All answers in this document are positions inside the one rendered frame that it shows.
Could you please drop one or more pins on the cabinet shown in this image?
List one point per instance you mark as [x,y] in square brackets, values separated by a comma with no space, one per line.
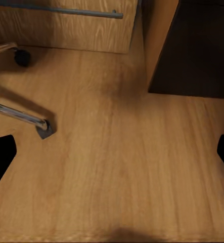
[184,47]
[93,25]

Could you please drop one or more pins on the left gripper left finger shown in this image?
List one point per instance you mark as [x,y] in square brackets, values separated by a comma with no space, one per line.
[8,151]

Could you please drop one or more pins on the swivel chair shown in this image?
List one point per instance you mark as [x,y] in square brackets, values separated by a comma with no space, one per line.
[43,127]

